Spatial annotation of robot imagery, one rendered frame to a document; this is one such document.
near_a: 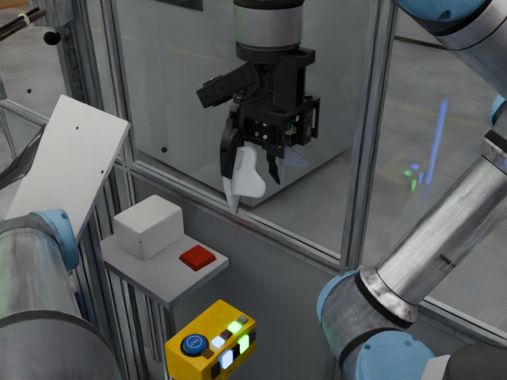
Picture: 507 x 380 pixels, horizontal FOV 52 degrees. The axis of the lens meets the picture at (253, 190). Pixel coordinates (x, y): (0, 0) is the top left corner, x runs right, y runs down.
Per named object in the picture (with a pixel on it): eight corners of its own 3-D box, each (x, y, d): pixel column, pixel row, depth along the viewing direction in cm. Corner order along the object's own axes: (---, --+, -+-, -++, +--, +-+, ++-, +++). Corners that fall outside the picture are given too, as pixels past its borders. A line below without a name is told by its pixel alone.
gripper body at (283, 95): (281, 166, 58) (284, 60, 51) (224, 143, 62) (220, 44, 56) (318, 142, 63) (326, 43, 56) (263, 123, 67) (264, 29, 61)
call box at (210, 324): (221, 332, 114) (219, 296, 109) (256, 354, 109) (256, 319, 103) (167, 378, 104) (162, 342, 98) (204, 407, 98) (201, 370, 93)
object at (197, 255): (199, 247, 157) (199, 242, 156) (216, 259, 152) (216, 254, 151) (178, 258, 152) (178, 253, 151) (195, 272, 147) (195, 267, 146)
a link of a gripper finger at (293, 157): (306, 195, 69) (293, 148, 62) (271, 181, 72) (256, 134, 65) (318, 179, 70) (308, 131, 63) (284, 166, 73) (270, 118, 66)
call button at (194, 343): (195, 335, 100) (194, 329, 100) (210, 346, 98) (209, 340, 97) (179, 348, 98) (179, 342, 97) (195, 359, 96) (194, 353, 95)
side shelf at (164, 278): (149, 221, 173) (148, 213, 172) (228, 265, 154) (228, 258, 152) (88, 256, 158) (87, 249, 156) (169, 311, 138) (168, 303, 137)
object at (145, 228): (152, 217, 170) (148, 188, 164) (185, 236, 161) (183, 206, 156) (109, 241, 159) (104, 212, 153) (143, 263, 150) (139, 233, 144)
